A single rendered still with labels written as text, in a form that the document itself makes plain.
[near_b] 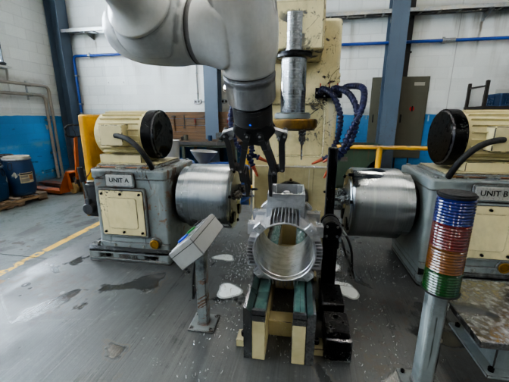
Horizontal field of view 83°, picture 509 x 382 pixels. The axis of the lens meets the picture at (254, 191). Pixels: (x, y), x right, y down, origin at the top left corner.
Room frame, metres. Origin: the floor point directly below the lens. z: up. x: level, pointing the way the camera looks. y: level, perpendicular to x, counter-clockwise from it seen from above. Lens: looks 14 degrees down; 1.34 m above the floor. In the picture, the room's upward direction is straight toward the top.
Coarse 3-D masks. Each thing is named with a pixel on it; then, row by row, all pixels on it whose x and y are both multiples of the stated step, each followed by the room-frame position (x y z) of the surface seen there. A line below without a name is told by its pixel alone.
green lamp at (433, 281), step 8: (424, 272) 0.49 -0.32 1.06; (432, 272) 0.47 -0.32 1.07; (424, 280) 0.48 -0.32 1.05; (432, 280) 0.46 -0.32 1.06; (440, 280) 0.45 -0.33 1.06; (448, 280) 0.45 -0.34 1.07; (456, 280) 0.45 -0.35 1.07; (432, 288) 0.46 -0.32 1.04; (440, 288) 0.45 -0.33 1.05; (448, 288) 0.45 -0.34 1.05; (456, 288) 0.45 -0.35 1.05; (448, 296) 0.45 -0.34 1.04; (456, 296) 0.45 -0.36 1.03
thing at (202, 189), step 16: (192, 176) 1.03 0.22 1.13; (208, 176) 1.02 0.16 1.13; (224, 176) 1.01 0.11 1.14; (176, 192) 1.01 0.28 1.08; (192, 192) 0.99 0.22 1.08; (208, 192) 0.99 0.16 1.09; (224, 192) 0.98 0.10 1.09; (240, 192) 1.04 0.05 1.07; (176, 208) 1.01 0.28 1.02; (192, 208) 0.99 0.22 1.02; (208, 208) 0.98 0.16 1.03; (224, 208) 0.97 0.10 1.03; (240, 208) 1.14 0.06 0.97; (192, 224) 1.03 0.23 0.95; (224, 224) 1.00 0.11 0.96
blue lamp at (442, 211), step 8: (440, 200) 0.48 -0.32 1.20; (448, 200) 0.46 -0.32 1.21; (440, 208) 0.47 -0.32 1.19; (448, 208) 0.46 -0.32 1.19; (456, 208) 0.45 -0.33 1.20; (464, 208) 0.45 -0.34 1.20; (472, 208) 0.45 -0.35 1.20; (440, 216) 0.47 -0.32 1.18; (448, 216) 0.46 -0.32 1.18; (456, 216) 0.45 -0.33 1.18; (464, 216) 0.45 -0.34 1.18; (472, 216) 0.45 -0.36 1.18; (448, 224) 0.46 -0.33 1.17; (456, 224) 0.45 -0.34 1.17; (464, 224) 0.45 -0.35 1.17; (472, 224) 0.46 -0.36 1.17
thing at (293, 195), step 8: (280, 184) 0.85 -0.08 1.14; (288, 184) 0.85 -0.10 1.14; (296, 184) 0.85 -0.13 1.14; (280, 192) 0.85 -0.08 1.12; (288, 192) 0.80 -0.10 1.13; (296, 192) 0.85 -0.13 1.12; (304, 192) 0.76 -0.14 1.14; (272, 200) 0.74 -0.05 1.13; (280, 200) 0.74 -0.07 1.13; (288, 200) 0.74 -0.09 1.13; (296, 200) 0.73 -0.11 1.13; (304, 200) 0.73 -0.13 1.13; (280, 208) 0.74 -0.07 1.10; (288, 208) 0.74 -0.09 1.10; (296, 208) 0.73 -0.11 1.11; (304, 208) 0.74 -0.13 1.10; (304, 216) 0.74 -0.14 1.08
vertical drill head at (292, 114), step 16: (288, 16) 1.06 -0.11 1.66; (288, 32) 1.06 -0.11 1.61; (288, 48) 1.06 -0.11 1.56; (288, 64) 1.06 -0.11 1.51; (304, 64) 1.07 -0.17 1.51; (288, 80) 1.06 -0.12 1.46; (304, 80) 1.07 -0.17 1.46; (288, 96) 1.06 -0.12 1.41; (304, 96) 1.08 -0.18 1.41; (288, 112) 1.04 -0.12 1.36; (304, 112) 1.05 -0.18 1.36; (288, 128) 1.01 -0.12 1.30; (304, 128) 1.02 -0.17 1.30
